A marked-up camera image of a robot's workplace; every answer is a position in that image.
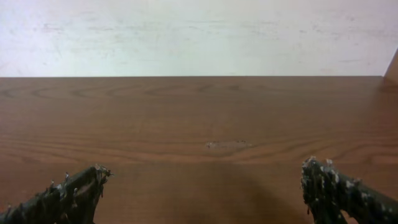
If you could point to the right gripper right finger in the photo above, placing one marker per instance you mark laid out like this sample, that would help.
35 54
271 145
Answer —
327 193

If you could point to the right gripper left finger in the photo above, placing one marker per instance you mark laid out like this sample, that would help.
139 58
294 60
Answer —
72 201

